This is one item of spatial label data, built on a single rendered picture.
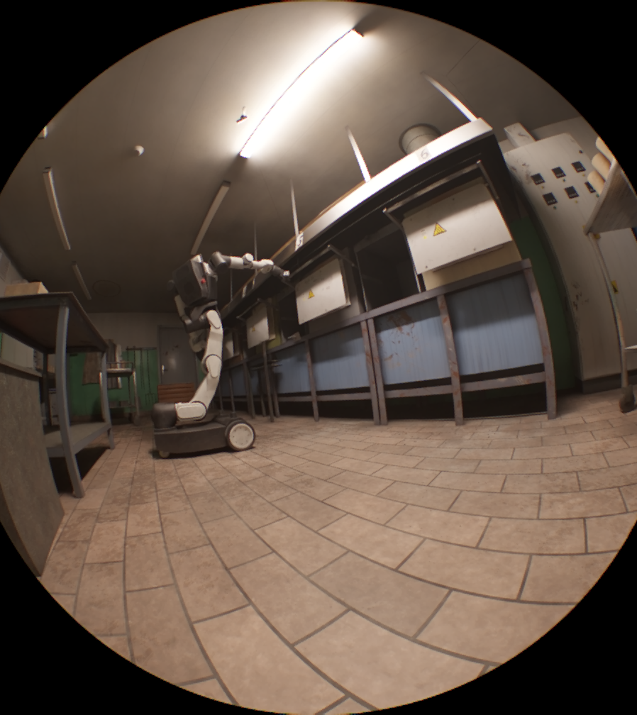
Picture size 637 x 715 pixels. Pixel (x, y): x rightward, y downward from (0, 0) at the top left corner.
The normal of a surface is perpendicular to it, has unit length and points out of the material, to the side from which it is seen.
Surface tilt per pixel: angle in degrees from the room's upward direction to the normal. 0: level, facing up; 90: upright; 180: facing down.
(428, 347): 90
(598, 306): 90
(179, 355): 90
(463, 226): 90
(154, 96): 180
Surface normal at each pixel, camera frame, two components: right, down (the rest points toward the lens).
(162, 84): 0.13, 0.99
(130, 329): 0.63, -0.15
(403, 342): -0.77, 0.04
